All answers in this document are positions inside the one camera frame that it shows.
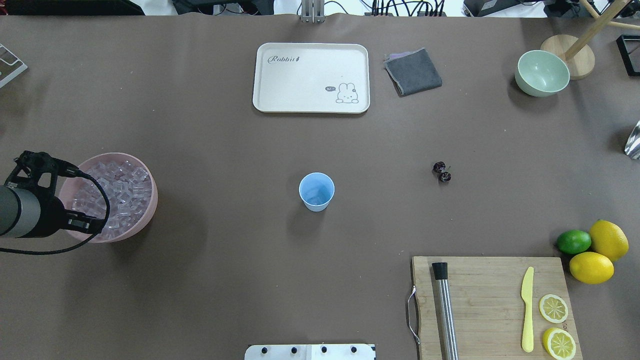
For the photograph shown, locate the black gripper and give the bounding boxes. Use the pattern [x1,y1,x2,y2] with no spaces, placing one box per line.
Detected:
[30,196,103,239]

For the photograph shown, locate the clear ice cube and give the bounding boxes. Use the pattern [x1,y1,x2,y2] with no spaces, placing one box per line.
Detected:
[304,188,330,207]

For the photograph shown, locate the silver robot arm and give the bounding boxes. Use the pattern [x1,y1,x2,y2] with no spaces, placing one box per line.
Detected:
[0,186,105,239]

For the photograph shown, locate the pile of clear ice cubes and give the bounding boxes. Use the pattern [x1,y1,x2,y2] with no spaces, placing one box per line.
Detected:
[71,160,153,241]

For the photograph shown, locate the light blue plastic cup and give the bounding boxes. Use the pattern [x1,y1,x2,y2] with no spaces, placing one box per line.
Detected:
[298,172,335,212]

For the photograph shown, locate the dark red cherries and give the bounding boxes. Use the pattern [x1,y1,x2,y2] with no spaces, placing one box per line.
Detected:
[432,161,452,183]

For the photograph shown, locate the wooden cup tree stand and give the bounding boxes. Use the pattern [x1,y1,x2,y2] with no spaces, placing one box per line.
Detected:
[540,0,639,80]

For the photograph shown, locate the metal ice scoop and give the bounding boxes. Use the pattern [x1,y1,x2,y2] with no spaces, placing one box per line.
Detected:
[623,121,640,160]

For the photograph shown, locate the pink bowl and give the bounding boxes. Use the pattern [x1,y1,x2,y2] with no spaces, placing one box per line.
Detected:
[58,152,158,243]

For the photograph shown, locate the cream rabbit tray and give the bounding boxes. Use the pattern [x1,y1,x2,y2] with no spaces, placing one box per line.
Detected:
[252,42,371,114]

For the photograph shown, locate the grey folded cloth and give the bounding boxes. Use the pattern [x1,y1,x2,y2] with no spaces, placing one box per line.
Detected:
[383,47,443,97]

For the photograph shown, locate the steel muddler black tip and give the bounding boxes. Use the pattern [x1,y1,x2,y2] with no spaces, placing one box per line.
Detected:
[431,262,459,360]

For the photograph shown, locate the wooden cutting board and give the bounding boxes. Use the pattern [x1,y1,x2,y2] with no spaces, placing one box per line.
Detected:
[411,256,572,360]

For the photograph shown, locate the yellow plastic knife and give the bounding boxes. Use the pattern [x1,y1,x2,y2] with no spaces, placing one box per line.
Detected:
[520,266,535,353]

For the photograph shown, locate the mint green bowl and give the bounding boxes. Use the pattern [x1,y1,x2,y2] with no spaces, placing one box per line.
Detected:
[514,50,570,98]

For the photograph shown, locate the lower lemon slice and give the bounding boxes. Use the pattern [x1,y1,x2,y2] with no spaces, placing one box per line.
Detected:
[538,293,570,324]

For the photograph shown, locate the lemon slice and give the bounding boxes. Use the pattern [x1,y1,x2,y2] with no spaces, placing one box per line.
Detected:
[542,327,578,360]
[538,293,570,324]

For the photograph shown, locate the green lime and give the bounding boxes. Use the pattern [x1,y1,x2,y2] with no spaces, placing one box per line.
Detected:
[555,229,592,256]

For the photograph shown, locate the upper lemon slice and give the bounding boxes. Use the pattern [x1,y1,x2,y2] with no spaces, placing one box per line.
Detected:
[542,327,578,360]

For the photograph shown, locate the yellow lemon near board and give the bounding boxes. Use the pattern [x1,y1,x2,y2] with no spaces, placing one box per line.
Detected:
[569,251,615,285]

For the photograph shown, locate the yellow lemon outer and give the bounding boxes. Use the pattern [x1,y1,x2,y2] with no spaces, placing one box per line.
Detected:
[589,219,630,263]

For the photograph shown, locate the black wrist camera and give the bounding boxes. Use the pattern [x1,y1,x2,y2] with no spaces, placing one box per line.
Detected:
[4,150,84,196]

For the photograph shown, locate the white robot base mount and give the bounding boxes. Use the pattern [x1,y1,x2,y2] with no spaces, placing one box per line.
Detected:
[244,343,377,360]

